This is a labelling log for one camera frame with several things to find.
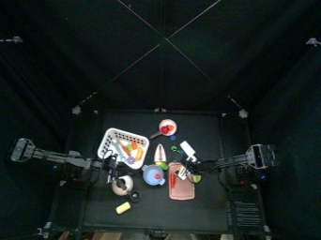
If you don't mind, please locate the white and red toy cone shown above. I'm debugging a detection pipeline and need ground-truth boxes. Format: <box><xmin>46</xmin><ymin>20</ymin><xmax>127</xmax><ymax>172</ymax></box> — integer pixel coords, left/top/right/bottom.
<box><xmin>153</xmin><ymin>142</ymin><xmax>169</xmax><ymax>165</ymax></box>

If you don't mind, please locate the white text label sticker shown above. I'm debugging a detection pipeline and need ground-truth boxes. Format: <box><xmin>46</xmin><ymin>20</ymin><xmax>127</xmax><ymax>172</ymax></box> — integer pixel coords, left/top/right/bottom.
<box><xmin>231</xmin><ymin>201</ymin><xmax>261</xmax><ymax>229</ymax></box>

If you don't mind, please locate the small black round cup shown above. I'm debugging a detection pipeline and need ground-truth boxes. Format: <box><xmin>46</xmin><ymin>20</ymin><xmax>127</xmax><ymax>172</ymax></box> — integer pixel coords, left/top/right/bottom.
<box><xmin>128</xmin><ymin>190</ymin><xmax>142</xmax><ymax>202</ymax></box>

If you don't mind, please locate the green toy lime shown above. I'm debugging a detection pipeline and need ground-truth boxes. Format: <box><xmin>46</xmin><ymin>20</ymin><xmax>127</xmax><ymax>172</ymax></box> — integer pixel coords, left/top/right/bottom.
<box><xmin>157</xmin><ymin>161</ymin><xmax>171</xmax><ymax>172</ymax></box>

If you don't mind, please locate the yellow toy cheese block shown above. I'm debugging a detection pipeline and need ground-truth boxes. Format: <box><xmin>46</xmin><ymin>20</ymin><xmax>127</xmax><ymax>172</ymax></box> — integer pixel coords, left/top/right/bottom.
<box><xmin>114</xmin><ymin>201</ymin><xmax>132</xmax><ymax>216</ymax></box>

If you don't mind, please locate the pink cutting board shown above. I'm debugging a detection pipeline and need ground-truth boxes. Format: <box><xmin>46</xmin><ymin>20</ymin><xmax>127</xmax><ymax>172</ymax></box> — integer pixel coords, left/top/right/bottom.
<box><xmin>169</xmin><ymin>161</ymin><xmax>197</xmax><ymax>202</ymax></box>

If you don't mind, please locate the beige toy teapot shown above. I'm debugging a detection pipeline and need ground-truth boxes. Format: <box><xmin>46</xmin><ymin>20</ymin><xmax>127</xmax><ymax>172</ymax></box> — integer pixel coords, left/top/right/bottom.
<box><xmin>110</xmin><ymin>174</ymin><xmax>135</xmax><ymax>197</ymax></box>

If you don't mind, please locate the white plastic slotted basket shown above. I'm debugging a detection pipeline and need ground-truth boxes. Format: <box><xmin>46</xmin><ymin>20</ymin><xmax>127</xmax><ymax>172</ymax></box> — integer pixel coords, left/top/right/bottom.
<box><xmin>96</xmin><ymin>127</ymin><xmax>151</xmax><ymax>171</ymax></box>

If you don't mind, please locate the red toy strawberry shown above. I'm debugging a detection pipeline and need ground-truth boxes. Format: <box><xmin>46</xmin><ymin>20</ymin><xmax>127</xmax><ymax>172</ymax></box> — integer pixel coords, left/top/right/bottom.
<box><xmin>161</xmin><ymin>124</ymin><xmax>175</xmax><ymax>135</ymax></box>

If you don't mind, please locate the yellow toy banana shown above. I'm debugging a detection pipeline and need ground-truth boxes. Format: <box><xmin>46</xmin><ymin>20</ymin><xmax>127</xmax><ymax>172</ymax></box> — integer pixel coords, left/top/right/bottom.
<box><xmin>134</xmin><ymin>146</ymin><xmax>146</xmax><ymax>162</ymax></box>

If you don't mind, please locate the white printed card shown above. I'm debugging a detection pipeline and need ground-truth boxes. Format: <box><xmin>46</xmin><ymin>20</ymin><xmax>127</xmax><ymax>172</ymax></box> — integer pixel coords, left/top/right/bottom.
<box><xmin>175</xmin><ymin>166</ymin><xmax>190</xmax><ymax>181</ymax></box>

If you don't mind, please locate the grey-blue toy wrench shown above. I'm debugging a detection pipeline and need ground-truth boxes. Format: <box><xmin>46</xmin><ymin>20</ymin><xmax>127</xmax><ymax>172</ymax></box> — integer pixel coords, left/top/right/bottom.
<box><xmin>110</xmin><ymin>138</ymin><xmax>128</xmax><ymax>162</ymax></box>

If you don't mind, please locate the white rectangular toy spatula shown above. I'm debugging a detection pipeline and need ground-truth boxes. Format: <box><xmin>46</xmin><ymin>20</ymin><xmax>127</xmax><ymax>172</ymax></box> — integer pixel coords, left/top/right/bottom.
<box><xmin>179</xmin><ymin>141</ymin><xmax>198</xmax><ymax>162</ymax></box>

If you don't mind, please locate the orange and green toy carrot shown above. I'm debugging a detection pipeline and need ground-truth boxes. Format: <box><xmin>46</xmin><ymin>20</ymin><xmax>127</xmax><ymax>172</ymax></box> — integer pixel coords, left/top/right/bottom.
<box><xmin>126</xmin><ymin>141</ymin><xmax>140</xmax><ymax>152</ymax></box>

